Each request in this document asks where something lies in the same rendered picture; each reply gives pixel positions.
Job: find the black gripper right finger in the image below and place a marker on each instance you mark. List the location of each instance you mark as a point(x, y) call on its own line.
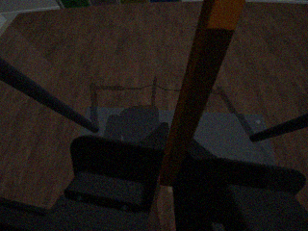
point(203, 175)

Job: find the orange handle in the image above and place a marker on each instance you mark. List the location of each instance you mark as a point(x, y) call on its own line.
point(215, 27)

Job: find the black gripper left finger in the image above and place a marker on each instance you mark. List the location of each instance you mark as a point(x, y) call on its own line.
point(138, 162)

